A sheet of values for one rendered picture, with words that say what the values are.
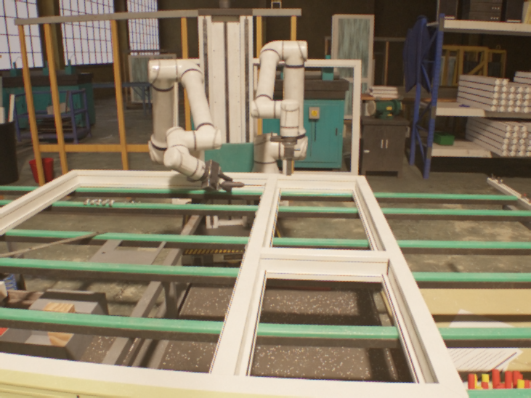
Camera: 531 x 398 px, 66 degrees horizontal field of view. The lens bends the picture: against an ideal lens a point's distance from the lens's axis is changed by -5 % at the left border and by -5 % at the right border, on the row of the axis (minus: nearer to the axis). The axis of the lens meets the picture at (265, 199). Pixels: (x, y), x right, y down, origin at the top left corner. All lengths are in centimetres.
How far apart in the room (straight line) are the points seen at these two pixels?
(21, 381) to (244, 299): 50
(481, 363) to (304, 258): 61
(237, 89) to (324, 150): 298
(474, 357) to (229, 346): 82
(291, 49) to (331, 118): 315
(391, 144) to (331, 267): 436
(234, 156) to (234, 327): 203
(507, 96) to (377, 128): 159
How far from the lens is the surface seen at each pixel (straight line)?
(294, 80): 259
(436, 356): 93
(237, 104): 290
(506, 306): 177
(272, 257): 127
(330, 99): 562
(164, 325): 110
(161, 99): 239
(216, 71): 288
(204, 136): 186
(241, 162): 289
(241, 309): 101
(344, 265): 128
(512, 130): 573
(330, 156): 573
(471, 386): 119
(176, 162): 175
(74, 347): 147
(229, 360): 87
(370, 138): 549
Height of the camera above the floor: 149
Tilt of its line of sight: 19 degrees down
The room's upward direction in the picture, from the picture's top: straight up
